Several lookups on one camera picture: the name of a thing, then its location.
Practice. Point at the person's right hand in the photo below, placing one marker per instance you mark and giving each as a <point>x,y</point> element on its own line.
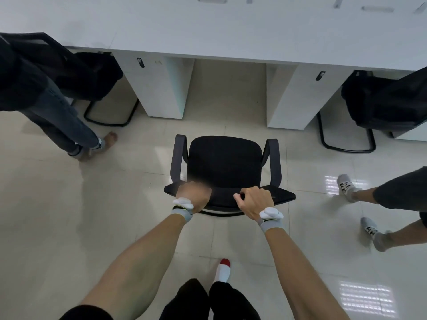
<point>257,201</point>

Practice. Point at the person's left hand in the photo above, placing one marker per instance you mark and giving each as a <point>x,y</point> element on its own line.
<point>195,194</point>

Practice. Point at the person's left fingers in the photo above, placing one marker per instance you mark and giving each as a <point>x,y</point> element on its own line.
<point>200,187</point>

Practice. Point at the person's right thumb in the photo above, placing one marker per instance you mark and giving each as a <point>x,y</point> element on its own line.
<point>238,197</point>

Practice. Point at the black office chair with armrests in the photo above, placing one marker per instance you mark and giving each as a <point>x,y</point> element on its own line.
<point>223,166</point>

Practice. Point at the person's left forearm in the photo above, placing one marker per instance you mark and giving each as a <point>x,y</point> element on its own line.
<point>140,273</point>

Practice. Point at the person's right forearm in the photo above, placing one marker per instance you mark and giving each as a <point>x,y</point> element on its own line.
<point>300,276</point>

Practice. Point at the white wrist tracker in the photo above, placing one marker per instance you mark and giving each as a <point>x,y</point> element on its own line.
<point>182,202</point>
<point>271,213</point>

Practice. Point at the grey wristband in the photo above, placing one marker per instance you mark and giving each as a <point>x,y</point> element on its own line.
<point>181,213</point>
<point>271,225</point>

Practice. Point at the white sock with red toe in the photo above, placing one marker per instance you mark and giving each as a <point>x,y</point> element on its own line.
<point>222,272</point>

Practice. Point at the person's black trousers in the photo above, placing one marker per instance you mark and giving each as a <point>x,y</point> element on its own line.
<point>216,301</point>

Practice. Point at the grey and white sock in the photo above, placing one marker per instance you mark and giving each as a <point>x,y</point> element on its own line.
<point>347,186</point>
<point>375,233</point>

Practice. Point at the black cantilever chair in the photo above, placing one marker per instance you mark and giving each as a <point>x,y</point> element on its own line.
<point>387,99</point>
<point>100,76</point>

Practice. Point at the person's black sleeve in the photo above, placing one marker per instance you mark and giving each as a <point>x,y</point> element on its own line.
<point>81,313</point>

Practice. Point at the white desk pedestal cabinet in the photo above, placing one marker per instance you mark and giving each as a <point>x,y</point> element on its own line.
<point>156,86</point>
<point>297,96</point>

